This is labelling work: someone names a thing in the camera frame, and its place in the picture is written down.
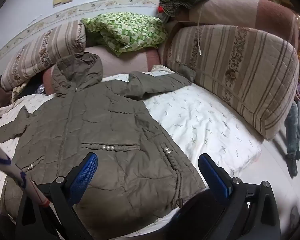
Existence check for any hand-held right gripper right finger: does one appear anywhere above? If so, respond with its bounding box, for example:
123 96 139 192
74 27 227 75
198 153 282 240

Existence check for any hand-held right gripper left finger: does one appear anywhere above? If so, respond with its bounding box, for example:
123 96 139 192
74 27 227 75
15 152 99 240

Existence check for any olive puffer jacket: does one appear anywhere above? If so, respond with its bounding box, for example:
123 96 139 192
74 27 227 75
0 52 207 240

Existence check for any white patterned bed sheet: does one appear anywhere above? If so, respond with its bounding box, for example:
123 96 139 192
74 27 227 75
0 65 263 230

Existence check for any brown cloth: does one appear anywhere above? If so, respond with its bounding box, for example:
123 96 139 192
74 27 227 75
0 75 15 112

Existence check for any cream knitted cloth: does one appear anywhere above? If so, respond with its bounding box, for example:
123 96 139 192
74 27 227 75
11 82 28 103

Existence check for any large striped floral cushion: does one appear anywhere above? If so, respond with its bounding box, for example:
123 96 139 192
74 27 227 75
162 24 299 140

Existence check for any pink brown pillow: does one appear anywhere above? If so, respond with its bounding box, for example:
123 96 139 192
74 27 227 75
42 46 161 96

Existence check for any small striped floral pillow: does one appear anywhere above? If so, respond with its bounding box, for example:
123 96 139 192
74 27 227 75
0 21 87 92

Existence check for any green patterned blanket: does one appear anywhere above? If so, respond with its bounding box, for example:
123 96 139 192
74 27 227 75
81 12 167 57

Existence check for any white cord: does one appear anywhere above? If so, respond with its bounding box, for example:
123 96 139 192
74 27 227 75
196 5 203 56

